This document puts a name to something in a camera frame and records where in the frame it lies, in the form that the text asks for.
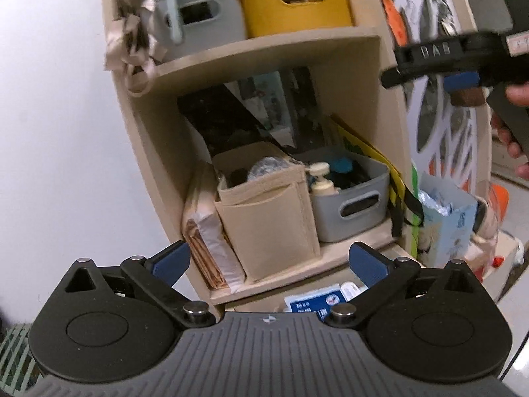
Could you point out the clear bubble wrap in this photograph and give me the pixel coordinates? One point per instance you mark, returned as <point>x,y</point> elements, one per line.
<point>268,167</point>

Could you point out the blue bag roll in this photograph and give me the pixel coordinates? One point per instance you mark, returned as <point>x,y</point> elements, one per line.
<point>342,165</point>

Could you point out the beige felt organizer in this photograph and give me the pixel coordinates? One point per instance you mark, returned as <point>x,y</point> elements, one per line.
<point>264,219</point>

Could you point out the person's right hand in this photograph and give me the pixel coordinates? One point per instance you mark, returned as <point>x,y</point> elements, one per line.
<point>518,93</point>

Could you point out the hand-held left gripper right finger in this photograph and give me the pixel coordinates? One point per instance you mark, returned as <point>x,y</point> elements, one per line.
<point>368,262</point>

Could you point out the yellow black tote bag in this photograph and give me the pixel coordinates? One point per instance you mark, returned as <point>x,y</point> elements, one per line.
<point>396,211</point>

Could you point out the stack of brown envelopes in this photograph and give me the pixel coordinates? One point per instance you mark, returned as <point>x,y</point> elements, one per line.
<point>202,264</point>

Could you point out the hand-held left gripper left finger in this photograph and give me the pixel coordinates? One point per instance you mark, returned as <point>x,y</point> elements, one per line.
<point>171,258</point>

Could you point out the green chair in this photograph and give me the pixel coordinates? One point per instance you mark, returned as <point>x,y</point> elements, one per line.
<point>16,351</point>

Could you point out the cream pump bottle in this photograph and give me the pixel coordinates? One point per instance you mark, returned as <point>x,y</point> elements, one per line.
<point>322,184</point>

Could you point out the white cut-out panel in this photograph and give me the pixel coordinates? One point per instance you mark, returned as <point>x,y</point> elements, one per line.
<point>413,107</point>

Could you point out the blue white mask packet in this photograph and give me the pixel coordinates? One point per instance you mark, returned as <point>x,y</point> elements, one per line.
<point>310,302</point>

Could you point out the yellow plastic bin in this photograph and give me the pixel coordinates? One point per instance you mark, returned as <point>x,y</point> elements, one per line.
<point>297,8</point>

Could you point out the pile of white sachets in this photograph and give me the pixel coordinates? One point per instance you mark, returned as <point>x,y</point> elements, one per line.
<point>432,202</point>

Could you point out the large grey plastic bin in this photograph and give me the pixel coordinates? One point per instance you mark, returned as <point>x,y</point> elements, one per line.
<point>351,211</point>

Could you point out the orange white shoe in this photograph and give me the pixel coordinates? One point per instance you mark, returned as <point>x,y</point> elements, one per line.
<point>492,211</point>

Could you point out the beige wooden shelf unit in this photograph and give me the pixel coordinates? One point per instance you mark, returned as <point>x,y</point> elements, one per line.
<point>268,51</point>

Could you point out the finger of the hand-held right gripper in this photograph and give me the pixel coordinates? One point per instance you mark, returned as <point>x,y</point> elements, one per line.
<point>469,97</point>
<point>461,80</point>

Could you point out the beige black ribbon bundle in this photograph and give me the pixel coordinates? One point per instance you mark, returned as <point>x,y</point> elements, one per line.
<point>128,41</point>

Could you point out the small grey plastic bin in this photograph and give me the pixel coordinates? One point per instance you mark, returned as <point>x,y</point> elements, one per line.
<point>206,16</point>

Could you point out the white padded mailer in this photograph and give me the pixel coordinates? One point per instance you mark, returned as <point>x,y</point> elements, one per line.
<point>223,244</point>

